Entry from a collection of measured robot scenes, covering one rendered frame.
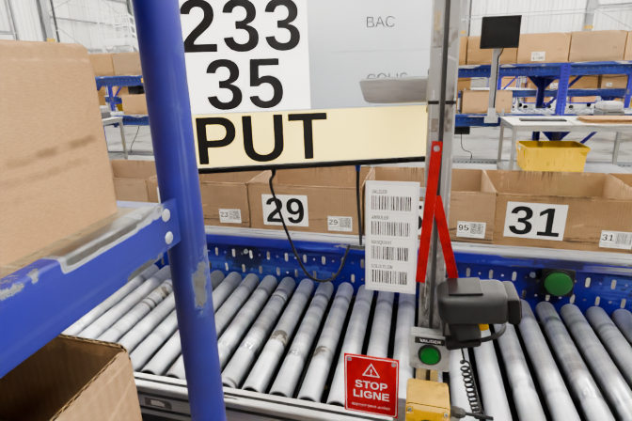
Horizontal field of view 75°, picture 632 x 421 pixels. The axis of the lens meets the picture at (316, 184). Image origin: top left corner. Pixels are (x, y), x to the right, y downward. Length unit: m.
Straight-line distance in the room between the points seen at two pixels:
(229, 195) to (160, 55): 1.20
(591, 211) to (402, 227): 0.80
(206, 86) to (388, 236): 0.39
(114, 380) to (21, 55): 0.21
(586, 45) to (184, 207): 5.90
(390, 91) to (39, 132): 0.58
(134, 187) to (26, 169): 1.41
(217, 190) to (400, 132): 0.85
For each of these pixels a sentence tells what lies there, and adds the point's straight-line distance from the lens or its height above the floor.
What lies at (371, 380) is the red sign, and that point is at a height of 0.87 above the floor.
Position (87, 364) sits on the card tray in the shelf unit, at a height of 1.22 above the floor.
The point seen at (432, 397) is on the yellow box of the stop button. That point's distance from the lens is 0.81.
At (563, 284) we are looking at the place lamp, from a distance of 1.37.
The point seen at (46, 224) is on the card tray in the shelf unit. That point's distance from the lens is 0.25.
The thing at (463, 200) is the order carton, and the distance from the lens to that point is 1.31.
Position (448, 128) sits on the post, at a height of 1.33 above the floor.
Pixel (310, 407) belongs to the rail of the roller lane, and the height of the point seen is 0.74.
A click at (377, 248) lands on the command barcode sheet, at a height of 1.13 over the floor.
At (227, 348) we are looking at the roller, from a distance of 1.15.
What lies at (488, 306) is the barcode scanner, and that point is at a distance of 0.68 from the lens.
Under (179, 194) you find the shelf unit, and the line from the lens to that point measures 0.29.
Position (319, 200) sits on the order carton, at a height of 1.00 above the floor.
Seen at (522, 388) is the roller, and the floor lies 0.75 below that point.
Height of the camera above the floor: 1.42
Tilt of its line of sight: 16 degrees down
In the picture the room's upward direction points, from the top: 2 degrees counter-clockwise
